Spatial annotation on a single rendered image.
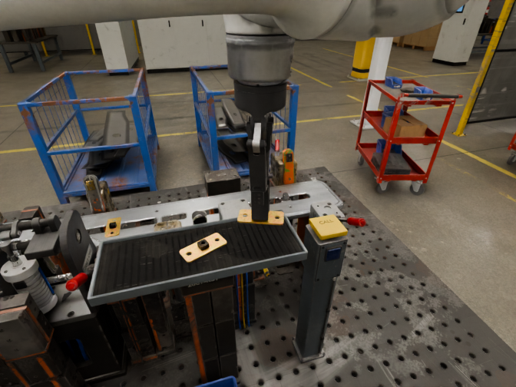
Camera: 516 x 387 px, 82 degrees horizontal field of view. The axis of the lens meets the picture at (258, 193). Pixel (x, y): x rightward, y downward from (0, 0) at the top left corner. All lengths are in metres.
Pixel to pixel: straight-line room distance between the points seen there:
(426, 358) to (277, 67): 0.90
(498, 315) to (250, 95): 2.13
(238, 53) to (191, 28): 8.15
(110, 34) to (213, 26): 2.41
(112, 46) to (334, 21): 8.38
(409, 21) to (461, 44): 10.43
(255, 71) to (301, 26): 0.14
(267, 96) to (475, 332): 1.00
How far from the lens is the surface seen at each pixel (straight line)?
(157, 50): 8.55
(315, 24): 0.26
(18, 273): 0.76
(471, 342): 1.17
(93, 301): 0.55
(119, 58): 8.60
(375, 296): 1.15
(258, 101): 0.42
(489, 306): 2.38
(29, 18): 0.27
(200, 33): 8.58
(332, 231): 0.62
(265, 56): 0.40
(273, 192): 1.02
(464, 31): 10.65
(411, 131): 2.86
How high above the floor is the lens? 1.55
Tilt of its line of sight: 33 degrees down
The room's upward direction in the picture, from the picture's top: straight up
